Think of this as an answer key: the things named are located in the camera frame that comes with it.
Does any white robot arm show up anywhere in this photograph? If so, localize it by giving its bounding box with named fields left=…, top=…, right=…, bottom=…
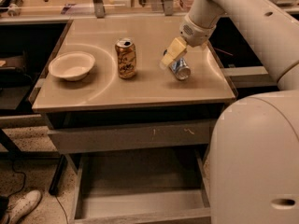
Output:
left=161, top=0, right=299, bottom=224

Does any white paper bowl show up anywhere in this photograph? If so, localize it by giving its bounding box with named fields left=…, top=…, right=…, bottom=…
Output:
left=49, top=51, right=95, bottom=81

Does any open middle drawer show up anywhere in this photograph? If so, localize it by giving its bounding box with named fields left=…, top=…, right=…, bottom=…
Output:
left=70, top=147, right=211, bottom=224

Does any white sneaker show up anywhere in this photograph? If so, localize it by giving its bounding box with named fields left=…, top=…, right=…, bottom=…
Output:
left=0, top=189, right=42, bottom=224

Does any grey drawer cabinet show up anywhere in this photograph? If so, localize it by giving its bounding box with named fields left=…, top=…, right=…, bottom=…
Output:
left=31, top=15, right=238, bottom=224

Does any blue silver redbull can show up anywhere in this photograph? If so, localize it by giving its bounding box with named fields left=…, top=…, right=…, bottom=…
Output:
left=168, top=58, right=191, bottom=81

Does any black floor cable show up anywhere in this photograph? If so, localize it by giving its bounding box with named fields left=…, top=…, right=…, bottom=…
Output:
left=7, top=159, right=27, bottom=198

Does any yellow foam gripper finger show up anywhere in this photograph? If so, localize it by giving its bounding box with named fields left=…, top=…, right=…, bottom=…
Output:
left=160, top=36, right=187, bottom=68

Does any gold soda can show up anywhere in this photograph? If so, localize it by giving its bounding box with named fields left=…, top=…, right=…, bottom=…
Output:
left=115, top=37, right=136, bottom=79

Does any black tool on bench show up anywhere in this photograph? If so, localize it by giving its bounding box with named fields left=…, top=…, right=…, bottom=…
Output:
left=0, top=0, right=23, bottom=17

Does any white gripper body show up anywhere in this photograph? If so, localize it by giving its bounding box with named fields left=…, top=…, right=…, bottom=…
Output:
left=179, top=15, right=217, bottom=47

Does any closed top drawer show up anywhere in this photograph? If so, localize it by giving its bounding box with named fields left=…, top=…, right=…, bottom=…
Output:
left=49, top=119, right=216, bottom=154

